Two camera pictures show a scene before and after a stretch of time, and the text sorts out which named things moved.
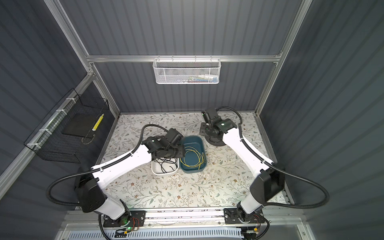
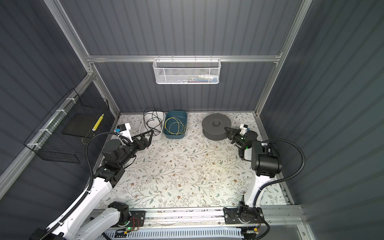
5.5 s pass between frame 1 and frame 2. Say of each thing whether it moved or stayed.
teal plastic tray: moved
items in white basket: stayed
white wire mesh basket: stayed
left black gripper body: moved
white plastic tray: moved
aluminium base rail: stayed
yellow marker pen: stayed
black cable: moved
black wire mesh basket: stayed
